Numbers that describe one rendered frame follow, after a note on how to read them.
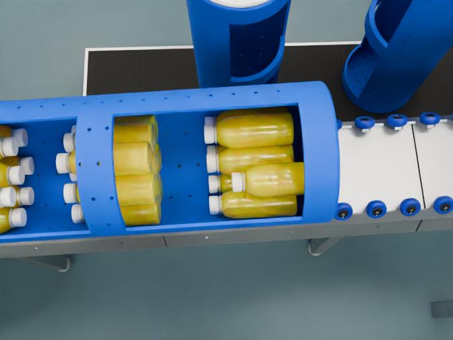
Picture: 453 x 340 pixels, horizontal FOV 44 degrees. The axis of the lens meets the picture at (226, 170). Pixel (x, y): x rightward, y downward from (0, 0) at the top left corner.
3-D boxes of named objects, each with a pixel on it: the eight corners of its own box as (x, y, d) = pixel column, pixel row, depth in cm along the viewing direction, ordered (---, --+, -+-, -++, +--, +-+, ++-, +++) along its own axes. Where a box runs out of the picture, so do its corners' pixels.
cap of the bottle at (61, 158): (67, 176, 108) (58, 177, 108) (71, 167, 111) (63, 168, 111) (63, 157, 106) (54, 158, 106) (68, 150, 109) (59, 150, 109)
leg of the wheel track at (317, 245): (323, 255, 216) (358, 230, 155) (308, 256, 216) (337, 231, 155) (321, 240, 217) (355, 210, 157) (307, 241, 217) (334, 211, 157)
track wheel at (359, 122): (377, 128, 126) (377, 120, 125) (356, 129, 126) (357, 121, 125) (371, 122, 130) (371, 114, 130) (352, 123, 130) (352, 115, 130)
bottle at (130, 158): (150, 180, 107) (65, 185, 107) (154, 166, 113) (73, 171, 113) (146, 148, 104) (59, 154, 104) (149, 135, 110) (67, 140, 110)
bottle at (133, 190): (158, 197, 115) (80, 202, 115) (155, 166, 113) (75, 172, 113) (155, 209, 109) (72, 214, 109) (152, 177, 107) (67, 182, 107)
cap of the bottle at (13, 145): (1, 142, 111) (9, 142, 111) (7, 133, 114) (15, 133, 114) (5, 159, 113) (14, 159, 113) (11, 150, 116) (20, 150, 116)
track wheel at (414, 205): (423, 202, 120) (420, 195, 122) (402, 203, 120) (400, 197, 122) (420, 217, 123) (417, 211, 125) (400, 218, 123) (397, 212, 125)
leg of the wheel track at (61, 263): (71, 271, 216) (6, 252, 155) (55, 272, 216) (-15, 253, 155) (71, 256, 217) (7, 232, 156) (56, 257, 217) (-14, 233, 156)
